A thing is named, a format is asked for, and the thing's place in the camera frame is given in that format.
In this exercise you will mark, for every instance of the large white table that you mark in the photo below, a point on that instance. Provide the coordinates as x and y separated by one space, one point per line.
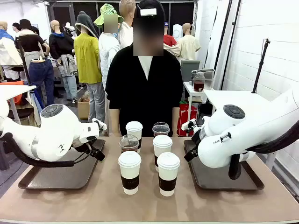
236 100

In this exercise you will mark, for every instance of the black tripod pole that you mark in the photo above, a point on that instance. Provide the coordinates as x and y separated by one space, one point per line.
259 67

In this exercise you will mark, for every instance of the white lidded paper coffee cup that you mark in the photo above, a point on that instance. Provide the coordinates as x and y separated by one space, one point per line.
134 130
162 147
168 173
129 172

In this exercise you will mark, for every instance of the glass jar with dark liquid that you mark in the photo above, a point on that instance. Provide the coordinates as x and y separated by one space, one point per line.
199 82

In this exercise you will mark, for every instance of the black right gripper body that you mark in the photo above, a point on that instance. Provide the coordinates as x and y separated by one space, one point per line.
196 137

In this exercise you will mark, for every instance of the metal container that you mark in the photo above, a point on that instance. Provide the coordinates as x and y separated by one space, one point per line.
205 72

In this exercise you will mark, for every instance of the person in black shirt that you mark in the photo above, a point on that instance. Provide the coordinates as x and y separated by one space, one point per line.
144 93

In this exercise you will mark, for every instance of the mannequin in black sweater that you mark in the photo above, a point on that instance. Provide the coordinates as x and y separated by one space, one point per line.
59 44

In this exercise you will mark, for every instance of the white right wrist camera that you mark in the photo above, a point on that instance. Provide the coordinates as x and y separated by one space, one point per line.
188 124

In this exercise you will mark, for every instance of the mannequin in blue white jacket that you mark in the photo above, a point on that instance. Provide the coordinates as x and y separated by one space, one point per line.
5 49

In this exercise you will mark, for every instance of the mannequin with green hat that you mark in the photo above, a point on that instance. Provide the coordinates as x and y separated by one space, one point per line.
108 46

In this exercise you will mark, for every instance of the bald mannequin in white shirt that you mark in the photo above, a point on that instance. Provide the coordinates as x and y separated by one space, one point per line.
126 32

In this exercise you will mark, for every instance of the person's left forearm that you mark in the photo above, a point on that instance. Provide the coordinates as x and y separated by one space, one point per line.
175 121

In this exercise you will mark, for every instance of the person's right forearm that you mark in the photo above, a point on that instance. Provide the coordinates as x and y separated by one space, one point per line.
114 121

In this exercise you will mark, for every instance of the white desk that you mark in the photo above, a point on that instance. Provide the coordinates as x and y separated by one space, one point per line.
14 89

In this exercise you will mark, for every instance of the mannequin legs in blue jeans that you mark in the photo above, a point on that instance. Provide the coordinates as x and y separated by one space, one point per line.
42 77

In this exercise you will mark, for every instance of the white head-mounted camera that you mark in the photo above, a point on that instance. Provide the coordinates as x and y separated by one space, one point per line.
148 12

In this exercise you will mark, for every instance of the mannequin in cream shirt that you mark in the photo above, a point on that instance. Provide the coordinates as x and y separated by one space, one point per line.
188 45

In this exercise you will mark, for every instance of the dark brown plastic tray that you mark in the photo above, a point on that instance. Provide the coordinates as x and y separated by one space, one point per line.
217 179
60 177

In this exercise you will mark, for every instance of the red bag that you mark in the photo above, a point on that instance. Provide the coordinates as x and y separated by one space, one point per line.
185 119

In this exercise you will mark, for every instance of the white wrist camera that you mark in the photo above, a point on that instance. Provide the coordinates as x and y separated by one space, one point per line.
100 123
188 124

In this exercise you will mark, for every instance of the clear plastic iced tea cup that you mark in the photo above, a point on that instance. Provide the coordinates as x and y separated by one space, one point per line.
129 142
161 129

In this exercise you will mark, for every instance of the mannequin in yellow shirt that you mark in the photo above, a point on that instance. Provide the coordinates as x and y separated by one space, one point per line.
87 58

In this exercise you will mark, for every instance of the mannequin with black hat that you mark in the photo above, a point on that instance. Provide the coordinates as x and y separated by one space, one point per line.
29 39

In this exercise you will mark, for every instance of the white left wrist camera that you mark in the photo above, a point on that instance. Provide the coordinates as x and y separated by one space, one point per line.
100 123

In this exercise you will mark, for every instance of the small white side table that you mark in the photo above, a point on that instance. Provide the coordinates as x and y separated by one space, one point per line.
189 89

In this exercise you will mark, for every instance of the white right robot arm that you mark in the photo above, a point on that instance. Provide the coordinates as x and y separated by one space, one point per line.
233 140

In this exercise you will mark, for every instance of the mannequin in red shirt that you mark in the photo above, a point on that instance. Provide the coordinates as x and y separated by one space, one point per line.
170 42

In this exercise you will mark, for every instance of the cardboard box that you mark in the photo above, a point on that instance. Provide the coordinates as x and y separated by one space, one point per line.
83 109

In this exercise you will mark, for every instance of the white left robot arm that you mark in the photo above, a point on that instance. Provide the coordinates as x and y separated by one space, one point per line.
53 130

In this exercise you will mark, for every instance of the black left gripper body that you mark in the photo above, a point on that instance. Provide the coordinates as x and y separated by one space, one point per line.
81 145

